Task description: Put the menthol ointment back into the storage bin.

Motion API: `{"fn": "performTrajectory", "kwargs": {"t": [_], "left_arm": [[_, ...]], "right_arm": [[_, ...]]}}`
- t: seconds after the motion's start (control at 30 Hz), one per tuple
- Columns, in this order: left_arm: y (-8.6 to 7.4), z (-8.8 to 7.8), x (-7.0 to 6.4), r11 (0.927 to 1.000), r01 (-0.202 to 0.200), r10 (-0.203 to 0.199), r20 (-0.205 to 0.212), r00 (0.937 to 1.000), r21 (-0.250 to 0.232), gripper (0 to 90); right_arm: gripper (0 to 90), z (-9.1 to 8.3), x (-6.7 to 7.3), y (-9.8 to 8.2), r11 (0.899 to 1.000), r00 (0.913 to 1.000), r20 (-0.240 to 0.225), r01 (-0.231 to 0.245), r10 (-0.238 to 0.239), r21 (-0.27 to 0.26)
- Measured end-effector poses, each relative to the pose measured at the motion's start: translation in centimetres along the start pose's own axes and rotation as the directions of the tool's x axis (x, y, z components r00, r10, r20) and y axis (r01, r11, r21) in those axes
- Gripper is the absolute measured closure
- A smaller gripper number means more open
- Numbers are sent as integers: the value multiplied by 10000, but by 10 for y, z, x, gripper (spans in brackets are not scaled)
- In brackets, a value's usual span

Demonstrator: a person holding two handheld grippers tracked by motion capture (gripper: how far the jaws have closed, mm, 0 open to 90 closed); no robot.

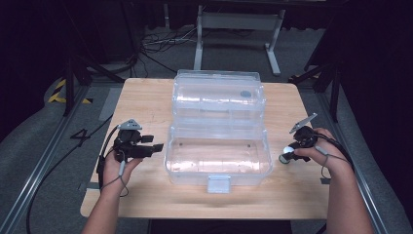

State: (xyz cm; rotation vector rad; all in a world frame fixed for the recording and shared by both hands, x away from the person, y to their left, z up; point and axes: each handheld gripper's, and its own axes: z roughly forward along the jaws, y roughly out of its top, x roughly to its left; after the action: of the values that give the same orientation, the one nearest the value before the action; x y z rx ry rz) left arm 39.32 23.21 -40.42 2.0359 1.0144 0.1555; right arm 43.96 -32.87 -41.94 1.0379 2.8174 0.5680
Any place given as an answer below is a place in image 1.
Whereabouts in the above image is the yellow black floor tape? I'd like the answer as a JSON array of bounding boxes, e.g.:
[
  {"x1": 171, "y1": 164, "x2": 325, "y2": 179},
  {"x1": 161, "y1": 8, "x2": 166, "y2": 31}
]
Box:
[{"x1": 47, "y1": 78, "x2": 94, "y2": 105}]

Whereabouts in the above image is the black metal stand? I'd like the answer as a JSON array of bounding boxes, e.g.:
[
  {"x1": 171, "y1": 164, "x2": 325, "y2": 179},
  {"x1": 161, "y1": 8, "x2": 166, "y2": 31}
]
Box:
[
  {"x1": 287, "y1": 59, "x2": 346, "y2": 124},
  {"x1": 61, "y1": 0, "x2": 127, "y2": 117}
]

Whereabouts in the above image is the person's right hand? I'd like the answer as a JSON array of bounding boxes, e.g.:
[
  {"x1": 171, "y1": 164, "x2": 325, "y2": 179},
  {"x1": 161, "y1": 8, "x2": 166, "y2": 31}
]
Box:
[{"x1": 292, "y1": 127, "x2": 355, "y2": 179}]

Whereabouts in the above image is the person's left hand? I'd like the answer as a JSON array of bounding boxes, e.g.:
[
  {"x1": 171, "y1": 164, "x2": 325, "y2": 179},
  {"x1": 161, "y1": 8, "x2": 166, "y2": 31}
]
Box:
[{"x1": 102, "y1": 149, "x2": 144, "y2": 197}]

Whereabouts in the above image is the clear plastic storage box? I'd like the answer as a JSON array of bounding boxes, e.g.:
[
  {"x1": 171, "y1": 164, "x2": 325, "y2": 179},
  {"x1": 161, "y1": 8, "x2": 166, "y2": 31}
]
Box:
[{"x1": 163, "y1": 68, "x2": 274, "y2": 195}]

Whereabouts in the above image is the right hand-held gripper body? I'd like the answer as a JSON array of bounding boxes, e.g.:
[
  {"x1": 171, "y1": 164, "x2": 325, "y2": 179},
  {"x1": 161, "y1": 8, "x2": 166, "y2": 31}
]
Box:
[{"x1": 287, "y1": 112, "x2": 319, "y2": 161}]

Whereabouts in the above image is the white metal table frame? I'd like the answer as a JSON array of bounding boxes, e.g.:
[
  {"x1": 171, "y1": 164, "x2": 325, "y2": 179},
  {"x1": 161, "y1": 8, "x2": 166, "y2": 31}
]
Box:
[{"x1": 192, "y1": 4, "x2": 287, "y2": 78}]

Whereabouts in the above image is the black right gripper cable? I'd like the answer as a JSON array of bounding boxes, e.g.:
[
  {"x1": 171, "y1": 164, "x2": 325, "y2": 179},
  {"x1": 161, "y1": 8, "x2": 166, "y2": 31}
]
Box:
[{"x1": 316, "y1": 132, "x2": 356, "y2": 174}]

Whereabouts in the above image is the bundle of floor cables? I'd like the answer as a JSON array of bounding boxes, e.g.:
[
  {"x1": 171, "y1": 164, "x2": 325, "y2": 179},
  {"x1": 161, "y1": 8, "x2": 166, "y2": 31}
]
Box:
[{"x1": 137, "y1": 24, "x2": 200, "y2": 81}]

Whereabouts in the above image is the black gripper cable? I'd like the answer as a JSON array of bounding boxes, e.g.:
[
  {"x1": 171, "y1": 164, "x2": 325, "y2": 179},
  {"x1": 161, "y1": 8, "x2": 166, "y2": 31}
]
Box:
[
  {"x1": 316, "y1": 132, "x2": 356, "y2": 174},
  {"x1": 25, "y1": 113, "x2": 122, "y2": 234}
]

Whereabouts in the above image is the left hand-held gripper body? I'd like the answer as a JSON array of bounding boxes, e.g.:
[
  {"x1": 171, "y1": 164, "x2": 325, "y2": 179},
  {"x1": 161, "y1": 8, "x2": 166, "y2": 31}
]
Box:
[{"x1": 111, "y1": 118, "x2": 154, "y2": 163}]

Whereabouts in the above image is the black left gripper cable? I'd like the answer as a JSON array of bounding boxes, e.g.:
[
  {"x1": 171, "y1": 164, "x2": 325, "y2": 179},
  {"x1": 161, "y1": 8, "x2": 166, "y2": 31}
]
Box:
[{"x1": 25, "y1": 113, "x2": 122, "y2": 234}]

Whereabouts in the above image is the small white-capped bottle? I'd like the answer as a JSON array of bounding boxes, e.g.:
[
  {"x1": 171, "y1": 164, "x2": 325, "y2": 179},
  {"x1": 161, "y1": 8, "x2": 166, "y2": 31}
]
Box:
[{"x1": 278, "y1": 145, "x2": 297, "y2": 166}]

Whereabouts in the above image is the grey wrist strap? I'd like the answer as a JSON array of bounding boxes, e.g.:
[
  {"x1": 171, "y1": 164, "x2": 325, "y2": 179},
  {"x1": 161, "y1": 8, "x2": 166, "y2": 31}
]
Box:
[
  {"x1": 98, "y1": 150, "x2": 131, "y2": 198},
  {"x1": 314, "y1": 144, "x2": 353, "y2": 180}
]

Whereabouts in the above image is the grey left wrist strap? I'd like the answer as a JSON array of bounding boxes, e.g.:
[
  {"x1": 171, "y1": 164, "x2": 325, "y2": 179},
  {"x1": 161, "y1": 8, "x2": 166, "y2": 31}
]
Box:
[{"x1": 98, "y1": 150, "x2": 131, "y2": 198}]

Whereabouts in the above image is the grey right wrist strap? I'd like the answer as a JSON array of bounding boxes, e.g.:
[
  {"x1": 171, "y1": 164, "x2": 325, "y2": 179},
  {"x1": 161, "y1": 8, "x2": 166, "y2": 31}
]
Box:
[{"x1": 314, "y1": 144, "x2": 353, "y2": 180}]

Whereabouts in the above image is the person's dark clothing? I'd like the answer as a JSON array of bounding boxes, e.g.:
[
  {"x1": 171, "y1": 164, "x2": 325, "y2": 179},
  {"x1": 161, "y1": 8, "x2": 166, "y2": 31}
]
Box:
[{"x1": 147, "y1": 218, "x2": 293, "y2": 234}]

